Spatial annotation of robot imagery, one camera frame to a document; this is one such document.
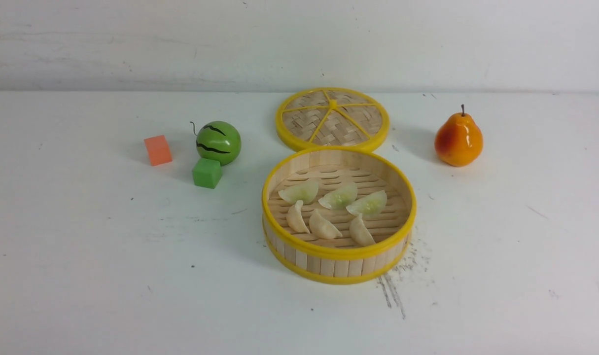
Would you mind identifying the bamboo steamer tray yellow rim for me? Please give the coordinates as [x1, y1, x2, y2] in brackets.
[261, 147, 417, 284]

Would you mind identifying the white dumpling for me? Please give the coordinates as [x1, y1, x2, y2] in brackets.
[286, 200, 310, 234]
[309, 210, 343, 240]
[349, 213, 376, 247]

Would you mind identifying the woven bamboo steamer lid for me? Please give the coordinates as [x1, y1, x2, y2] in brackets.
[275, 87, 390, 151]

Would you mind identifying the orange toy pear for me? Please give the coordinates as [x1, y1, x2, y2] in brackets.
[434, 104, 484, 168]

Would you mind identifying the green toy watermelon ball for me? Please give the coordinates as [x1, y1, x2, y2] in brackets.
[191, 121, 242, 166]

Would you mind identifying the green cube block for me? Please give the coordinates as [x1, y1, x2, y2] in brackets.
[192, 158, 222, 189]

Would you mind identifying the orange cube block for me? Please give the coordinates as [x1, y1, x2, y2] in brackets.
[143, 135, 173, 166]

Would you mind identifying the green dumpling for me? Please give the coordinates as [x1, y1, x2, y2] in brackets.
[278, 180, 319, 205]
[318, 182, 358, 211]
[345, 190, 388, 216]

